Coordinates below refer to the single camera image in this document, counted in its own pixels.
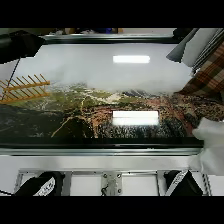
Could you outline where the brown checked shirt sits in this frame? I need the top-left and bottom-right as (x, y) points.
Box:
(178, 42), (224, 102)

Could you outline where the white long-sleeved shirt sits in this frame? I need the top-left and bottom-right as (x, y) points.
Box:
(187, 117), (224, 177)

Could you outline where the silver frame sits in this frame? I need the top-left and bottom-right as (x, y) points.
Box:
(0, 146), (224, 197)

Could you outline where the grey garment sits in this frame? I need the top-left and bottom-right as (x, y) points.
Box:
(166, 28), (200, 64)

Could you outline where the white folded garment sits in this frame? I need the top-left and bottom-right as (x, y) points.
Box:
(181, 28), (220, 68)

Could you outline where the striped garment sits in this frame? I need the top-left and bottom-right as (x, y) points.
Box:
(191, 29), (224, 76)

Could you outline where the black cable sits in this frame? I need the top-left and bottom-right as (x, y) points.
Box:
(9, 57), (22, 87)

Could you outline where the wooden slatted rack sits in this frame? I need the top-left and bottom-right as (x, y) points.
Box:
(0, 73), (52, 105)

